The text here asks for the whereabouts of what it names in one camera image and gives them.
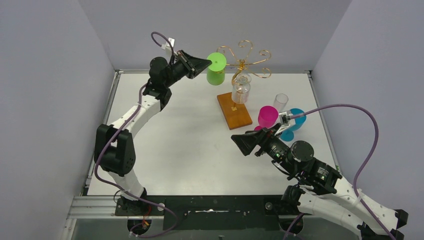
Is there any green plastic wine glass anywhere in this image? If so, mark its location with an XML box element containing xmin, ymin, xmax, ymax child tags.
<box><xmin>206</xmin><ymin>52</ymin><xmax>227</xmax><ymax>86</ymax></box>

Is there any clear patterned wine glass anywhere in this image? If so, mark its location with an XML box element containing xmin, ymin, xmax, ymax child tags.
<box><xmin>231</xmin><ymin>73</ymin><xmax>252</xmax><ymax>105</ymax></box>

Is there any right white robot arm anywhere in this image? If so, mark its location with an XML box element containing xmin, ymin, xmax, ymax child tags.
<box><xmin>231</xmin><ymin>128</ymin><xmax>409</xmax><ymax>240</ymax></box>

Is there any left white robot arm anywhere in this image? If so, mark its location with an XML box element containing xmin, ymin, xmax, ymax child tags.
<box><xmin>93</xmin><ymin>50</ymin><xmax>213</xmax><ymax>215</ymax></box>

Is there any blue plastic wine glass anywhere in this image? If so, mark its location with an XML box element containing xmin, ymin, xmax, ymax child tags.
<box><xmin>280</xmin><ymin>108</ymin><xmax>307</xmax><ymax>142</ymax></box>

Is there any pink plastic wine glass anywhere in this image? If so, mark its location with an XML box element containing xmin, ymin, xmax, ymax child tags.
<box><xmin>254</xmin><ymin>105</ymin><xmax>279</xmax><ymax>131</ymax></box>

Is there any clear tall flute glass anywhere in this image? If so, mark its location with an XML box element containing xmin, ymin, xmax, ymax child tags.
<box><xmin>272</xmin><ymin>93</ymin><xmax>289</xmax><ymax>113</ymax></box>

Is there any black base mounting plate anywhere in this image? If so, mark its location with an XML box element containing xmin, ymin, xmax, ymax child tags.
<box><xmin>114</xmin><ymin>195</ymin><xmax>299</xmax><ymax>237</ymax></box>

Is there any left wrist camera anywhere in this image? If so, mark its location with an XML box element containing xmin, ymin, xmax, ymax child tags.
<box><xmin>161</xmin><ymin>37</ymin><xmax>177</xmax><ymax>58</ymax></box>

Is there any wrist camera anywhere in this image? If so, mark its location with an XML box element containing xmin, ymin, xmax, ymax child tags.
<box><xmin>161</xmin><ymin>37</ymin><xmax>177</xmax><ymax>58</ymax></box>
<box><xmin>274</xmin><ymin>110</ymin><xmax>296</xmax><ymax>136</ymax></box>

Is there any gold wire glass rack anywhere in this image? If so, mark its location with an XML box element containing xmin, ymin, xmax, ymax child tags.
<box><xmin>216</xmin><ymin>40</ymin><xmax>272</xmax><ymax>130</ymax></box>

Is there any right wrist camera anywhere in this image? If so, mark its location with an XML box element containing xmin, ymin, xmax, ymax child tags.
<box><xmin>274</xmin><ymin>110</ymin><xmax>296</xmax><ymax>136</ymax></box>

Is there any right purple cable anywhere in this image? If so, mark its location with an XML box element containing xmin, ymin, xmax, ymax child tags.
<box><xmin>289</xmin><ymin>103</ymin><xmax>398</xmax><ymax>240</ymax></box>

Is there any purple cable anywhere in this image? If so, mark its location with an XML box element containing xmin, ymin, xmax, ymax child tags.
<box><xmin>289</xmin><ymin>103</ymin><xmax>398</xmax><ymax>240</ymax></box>
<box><xmin>93</xmin><ymin>31</ymin><xmax>180</xmax><ymax>239</ymax></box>

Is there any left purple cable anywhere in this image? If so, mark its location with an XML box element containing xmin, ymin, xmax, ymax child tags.
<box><xmin>93</xmin><ymin>31</ymin><xmax>180</xmax><ymax>239</ymax></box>

